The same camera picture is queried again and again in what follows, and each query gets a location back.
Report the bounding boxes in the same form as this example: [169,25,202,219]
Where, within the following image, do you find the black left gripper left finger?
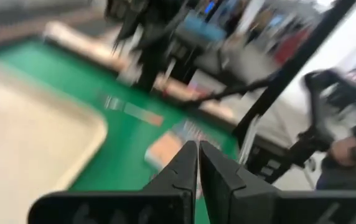
[27,140,198,224]

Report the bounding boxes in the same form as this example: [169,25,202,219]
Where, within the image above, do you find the person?
[302,51,356,191]

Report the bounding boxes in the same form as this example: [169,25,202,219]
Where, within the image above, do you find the black metal table frame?
[232,0,356,184]

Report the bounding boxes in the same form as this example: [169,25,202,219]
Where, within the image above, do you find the silver fork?
[103,95,165,127]

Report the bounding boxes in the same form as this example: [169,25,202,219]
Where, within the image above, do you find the green table mat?
[0,40,240,224]

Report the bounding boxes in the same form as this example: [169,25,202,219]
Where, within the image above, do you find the person's hand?
[329,136,356,167]

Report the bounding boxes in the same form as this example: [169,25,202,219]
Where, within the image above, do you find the Acadia picture book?
[144,119,225,200]

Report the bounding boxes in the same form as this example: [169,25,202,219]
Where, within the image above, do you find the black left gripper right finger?
[199,140,356,224]

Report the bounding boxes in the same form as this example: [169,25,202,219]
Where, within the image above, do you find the beige plastic tray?
[0,57,109,224]

